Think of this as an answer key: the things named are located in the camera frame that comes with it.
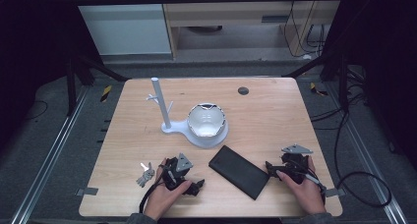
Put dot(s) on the white bowl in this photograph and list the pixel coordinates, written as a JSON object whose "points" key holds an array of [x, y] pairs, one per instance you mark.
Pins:
{"points": [[206, 121]]}

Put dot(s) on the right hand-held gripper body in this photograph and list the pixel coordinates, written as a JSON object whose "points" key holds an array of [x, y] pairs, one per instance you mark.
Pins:
{"points": [[296, 163]]}

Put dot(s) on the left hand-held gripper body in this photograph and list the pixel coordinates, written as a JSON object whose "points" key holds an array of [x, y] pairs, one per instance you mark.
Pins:
{"points": [[183, 163]]}

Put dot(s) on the light wooden desk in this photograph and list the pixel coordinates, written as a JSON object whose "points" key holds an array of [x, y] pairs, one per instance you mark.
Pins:
{"points": [[229, 16]]}

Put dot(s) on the dark curtain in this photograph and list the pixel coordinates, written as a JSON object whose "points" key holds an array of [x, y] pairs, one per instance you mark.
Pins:
{"points": [[32, 53], [387, 53]]}

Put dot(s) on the white key stand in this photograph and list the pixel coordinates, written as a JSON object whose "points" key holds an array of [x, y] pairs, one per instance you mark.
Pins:
{"points": [[161, 99]]}

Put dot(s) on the person's left hand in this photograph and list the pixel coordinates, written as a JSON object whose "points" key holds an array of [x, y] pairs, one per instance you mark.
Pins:
{"points": [[162, 201]]}

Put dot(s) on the black leather wallet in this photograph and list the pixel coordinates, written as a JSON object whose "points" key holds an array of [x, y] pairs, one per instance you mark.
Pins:
{"points": [[237, 171]]}

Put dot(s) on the grey round table grommet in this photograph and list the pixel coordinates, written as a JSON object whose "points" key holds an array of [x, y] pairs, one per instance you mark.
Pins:
{"points": [[243, 90]]}

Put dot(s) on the aluminium floor rail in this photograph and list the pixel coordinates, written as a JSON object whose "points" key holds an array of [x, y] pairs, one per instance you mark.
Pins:
{"points": [[367, 155], [49, 155]]}

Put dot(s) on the black metal stand leg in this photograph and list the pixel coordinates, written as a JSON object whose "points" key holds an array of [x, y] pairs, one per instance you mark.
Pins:
{"points": [[343, 83], [71, 86]]}

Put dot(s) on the grey tape strip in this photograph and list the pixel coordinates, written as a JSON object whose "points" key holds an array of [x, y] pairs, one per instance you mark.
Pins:
{"points": [[88, 191], [335, 192]]}

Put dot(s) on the person's right hand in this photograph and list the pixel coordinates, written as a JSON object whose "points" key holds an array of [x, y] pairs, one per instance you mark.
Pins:
{"points": [[308, 194]]}

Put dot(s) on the white cabinet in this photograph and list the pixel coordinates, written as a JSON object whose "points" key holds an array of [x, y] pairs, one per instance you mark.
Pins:
{"points": [[124, 27]]}

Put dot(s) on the bunch of silver keys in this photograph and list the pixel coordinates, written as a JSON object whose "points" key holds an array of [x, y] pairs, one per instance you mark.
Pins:
{"points": [[146, 176]]}

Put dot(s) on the yellow black tape strip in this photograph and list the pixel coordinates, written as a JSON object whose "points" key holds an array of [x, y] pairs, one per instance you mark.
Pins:
{"points": [[106, 93], [317, 89]]}

